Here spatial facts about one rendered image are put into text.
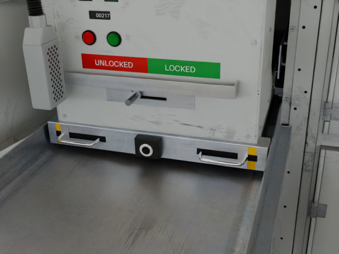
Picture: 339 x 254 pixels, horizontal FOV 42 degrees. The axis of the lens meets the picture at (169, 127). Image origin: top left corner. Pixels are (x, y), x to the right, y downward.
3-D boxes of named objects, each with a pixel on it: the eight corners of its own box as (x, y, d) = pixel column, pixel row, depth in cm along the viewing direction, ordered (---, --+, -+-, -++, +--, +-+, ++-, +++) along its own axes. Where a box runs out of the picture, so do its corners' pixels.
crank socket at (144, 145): (158, 161, 102) (157, 141, 100) (134, 157, 104) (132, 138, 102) (162, 155, 104) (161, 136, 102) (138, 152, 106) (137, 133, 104)
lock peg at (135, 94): (132, 108, 96) (131, 91, 95) (123, 107, 97) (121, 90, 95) (143, 98, 102) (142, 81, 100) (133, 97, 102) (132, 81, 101)
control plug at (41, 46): (51, 111, 96) (39, 30, 89) (32, 109, 98) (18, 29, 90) (69, 98, 103) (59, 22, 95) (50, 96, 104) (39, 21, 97)
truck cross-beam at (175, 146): (266, 172, 98) (268, 147, 95) (50, 142, 113) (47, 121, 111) (268, 161, 102) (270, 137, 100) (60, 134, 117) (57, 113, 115)
